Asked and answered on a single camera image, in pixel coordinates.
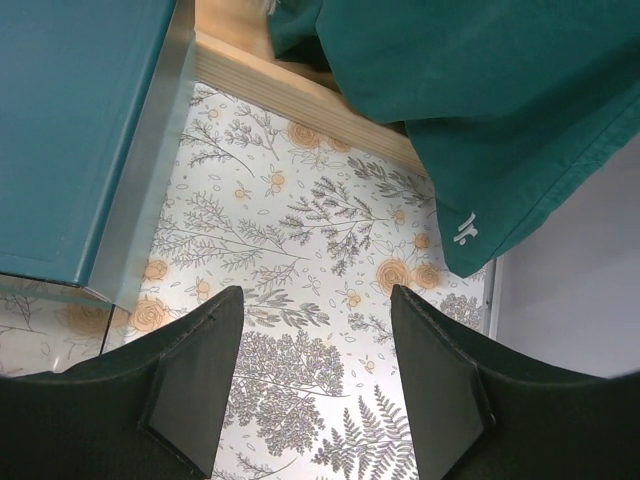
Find clear acrylic drawer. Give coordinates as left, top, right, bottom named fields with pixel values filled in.
left=1, top=1, right=195, bottom=377

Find wooden rack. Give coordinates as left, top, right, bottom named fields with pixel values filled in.
left=195, top=0, right=426, bottom=174

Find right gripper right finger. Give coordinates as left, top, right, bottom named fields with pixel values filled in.
left=391, top=285, right=639, bottom=479

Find green shorts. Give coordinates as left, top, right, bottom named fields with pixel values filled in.
left=267, top=0, right=639, bottom=278

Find teal drawer box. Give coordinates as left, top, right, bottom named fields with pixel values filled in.
left=1, top=1, right=176, bottom=285

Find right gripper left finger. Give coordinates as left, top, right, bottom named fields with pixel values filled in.
left=1, top=286, right=244, bottom=479

